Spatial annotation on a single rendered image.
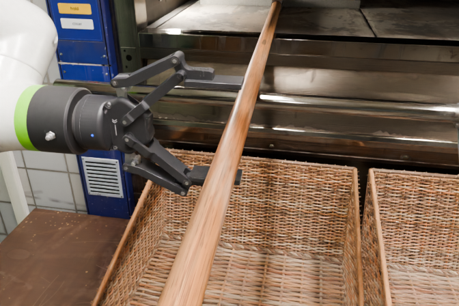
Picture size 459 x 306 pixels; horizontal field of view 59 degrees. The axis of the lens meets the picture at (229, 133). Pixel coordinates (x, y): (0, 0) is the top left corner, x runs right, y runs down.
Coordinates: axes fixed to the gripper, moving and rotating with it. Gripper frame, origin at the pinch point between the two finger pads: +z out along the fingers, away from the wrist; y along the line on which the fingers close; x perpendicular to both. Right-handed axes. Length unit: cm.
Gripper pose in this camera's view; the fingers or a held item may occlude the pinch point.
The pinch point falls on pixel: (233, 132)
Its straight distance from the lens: 52.9
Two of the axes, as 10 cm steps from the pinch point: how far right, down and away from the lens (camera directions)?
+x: -1.6, 4.5, -8.8
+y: 0.0, 8.9, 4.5
